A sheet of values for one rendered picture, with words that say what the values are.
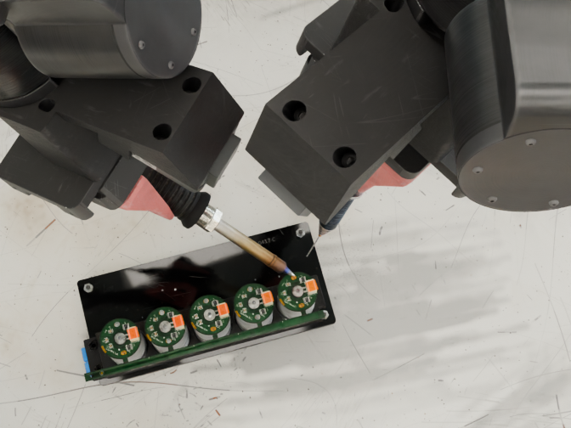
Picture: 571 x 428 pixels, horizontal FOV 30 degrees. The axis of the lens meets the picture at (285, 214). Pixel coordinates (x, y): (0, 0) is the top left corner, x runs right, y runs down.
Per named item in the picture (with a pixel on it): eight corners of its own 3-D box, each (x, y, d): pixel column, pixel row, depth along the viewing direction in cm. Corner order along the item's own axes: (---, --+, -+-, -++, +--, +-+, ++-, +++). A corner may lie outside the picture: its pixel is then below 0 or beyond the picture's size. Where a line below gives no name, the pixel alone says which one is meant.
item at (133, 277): (102, 387, 70) (99, 385, 69) (78, 284, 72) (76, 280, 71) (335, 324, 72) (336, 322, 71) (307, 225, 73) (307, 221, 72)
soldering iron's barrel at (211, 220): (284, 258, 67) (201, 202, 65) (294, 259, 65) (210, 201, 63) (273, 278, 66) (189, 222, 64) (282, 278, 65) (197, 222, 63)
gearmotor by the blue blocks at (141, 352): (107, 336, 70) (95, 323, 65) (144, 326, 70) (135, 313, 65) (115, 372, 69) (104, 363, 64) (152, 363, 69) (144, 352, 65)
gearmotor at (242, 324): (231, 303, 71) (229, 289, 66) (267, 294, 71) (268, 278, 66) (240, 339, 70) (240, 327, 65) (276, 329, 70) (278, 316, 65)
